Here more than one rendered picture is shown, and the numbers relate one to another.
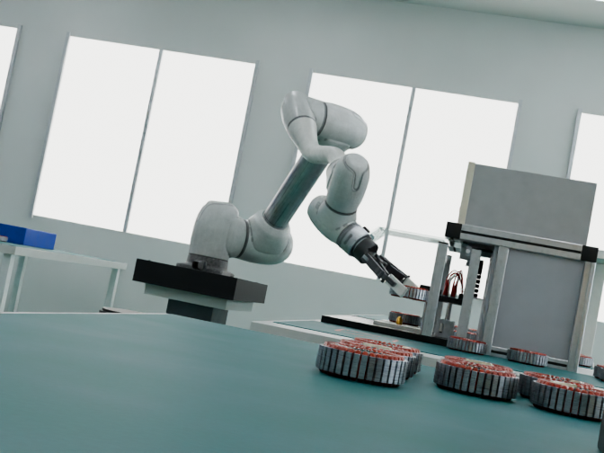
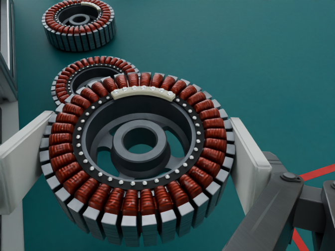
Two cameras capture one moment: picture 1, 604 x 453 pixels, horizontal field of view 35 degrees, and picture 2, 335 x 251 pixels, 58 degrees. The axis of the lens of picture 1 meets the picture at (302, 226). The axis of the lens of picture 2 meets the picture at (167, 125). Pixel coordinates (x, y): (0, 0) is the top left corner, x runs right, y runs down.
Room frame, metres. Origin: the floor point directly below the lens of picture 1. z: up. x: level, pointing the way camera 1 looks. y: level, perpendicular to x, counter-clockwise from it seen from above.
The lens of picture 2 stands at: (2.80, -0.23, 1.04)
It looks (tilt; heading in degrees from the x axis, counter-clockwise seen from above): 50 degrees down; 239
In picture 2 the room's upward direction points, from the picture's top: 1 degrees clockwise
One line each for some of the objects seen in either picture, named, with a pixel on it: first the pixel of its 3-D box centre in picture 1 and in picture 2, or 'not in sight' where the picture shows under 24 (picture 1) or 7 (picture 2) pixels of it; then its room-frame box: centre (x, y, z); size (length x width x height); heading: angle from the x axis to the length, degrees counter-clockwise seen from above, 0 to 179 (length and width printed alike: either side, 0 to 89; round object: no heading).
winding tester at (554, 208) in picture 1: (522, 211); not in sight; (3.13, -0.70, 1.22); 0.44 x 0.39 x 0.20; 169
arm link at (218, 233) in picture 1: (217, 229); not in sight; (3.65, 0.31, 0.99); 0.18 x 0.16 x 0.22; 117
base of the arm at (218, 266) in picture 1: (205, 264); not in sight; (3.62, 0.33, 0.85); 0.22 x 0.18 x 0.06; 166
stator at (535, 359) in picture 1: (527, 357); (80, 23); (2.70, -0.69, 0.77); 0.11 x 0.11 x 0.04
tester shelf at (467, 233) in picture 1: (515, 249); not in sight; (3.15, -0.70, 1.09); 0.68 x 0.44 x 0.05; 169
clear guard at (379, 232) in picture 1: (413, 244); not in sight; (3.00, -0.35, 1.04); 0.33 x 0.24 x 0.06; 79
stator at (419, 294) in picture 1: (409, 292); (140, 147); (2.75, -0.34, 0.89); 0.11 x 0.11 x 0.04
